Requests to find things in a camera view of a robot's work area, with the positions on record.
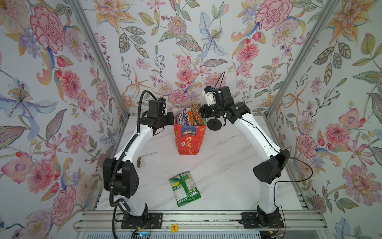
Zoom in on purple Fox's candy packet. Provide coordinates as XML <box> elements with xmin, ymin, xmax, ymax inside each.
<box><xmin>175</xmin><ymin>109</ymin><xmax>190</xmax><ymax>125</ymax></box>

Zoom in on orange green nut snack packet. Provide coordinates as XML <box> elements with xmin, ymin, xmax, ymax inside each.
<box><xmin>191</xmin><ymin>104</ymin><xmax>206</xmax><ymax>125</ymax></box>

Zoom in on orange Fox's candy packet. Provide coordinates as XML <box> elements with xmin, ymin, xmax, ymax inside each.
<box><xmin>185</xmin><ymin>111</ymin><xmax>194</xmax><ymax>125</ymax></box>

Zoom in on red paper bag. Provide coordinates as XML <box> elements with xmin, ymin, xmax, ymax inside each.
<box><xmin>174</xmin><ymin>106</ymin><xmax>207</xmax><ymax>155</ymax></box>

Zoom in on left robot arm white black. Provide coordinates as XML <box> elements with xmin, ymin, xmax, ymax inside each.
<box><xmin>102</xmin><ymin>90</ymin><xmax>174</xmax><ymax>221</ymax></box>

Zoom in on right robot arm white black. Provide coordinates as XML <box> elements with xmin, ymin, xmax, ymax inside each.
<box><xmin>196</xmin><ymin>86</ymin><xmax>300</xmax><ymax>228</ymax></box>

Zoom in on blue microphone on black stand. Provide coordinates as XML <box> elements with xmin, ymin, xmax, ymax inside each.
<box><xmin>207</xmin><ymin>118</ymin><xmax>222</xmax><ymax>131</ymax></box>

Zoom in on yellow T label tag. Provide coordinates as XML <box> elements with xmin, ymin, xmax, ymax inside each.
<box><xmin>171</xmin><ymin>224</ymin><xmax>179</xmax><ymax>233</ymax></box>

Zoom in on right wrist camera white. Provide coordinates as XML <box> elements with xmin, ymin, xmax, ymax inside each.
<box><xmin>202</xmin><ymin>86</ymin><xmax>216</xmax><ymax>106</ymax></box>

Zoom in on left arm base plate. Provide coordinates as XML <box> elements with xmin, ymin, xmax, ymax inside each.
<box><xmin>121</xmin><ymin>213</ymin><xmax>163</xmax><ymax>229</ymax></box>

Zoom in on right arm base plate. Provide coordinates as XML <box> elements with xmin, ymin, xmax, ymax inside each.
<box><xmin>240</xmin><ymin>212</ymin><xmax>285</xmax><ymax>229</ymax></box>

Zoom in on aluminium rail frame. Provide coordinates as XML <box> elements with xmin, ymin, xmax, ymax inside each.
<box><xmin>73</xmin><ymin>210</ymin><xmax>329</xmax><ymax>232</ymax></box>

